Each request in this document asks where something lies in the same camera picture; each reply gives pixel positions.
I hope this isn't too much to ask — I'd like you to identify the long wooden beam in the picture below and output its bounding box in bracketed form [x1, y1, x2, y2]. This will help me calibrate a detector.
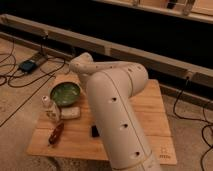
[0, 14, 213, 88]

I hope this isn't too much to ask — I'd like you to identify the green ceramic bowl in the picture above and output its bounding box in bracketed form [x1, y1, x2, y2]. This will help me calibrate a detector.
[50, 82, 81, 107]

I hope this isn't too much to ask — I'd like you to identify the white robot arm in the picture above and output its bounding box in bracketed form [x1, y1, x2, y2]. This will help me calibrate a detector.
[70, 53, 162, 171]

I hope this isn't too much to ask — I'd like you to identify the black smartphone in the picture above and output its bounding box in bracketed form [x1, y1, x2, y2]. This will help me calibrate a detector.
[91, 125, 99, 137]

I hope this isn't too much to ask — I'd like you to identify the black cable on right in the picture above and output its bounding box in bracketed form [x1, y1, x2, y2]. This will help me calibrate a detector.
[172, 75, 213, 171]

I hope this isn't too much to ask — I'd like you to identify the white rectangular block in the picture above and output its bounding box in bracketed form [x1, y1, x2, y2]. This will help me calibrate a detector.
[61, 107, 80, 119]

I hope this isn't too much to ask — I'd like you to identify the black floor cable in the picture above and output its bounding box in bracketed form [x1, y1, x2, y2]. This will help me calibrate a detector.
[0, 39, 72, 128]

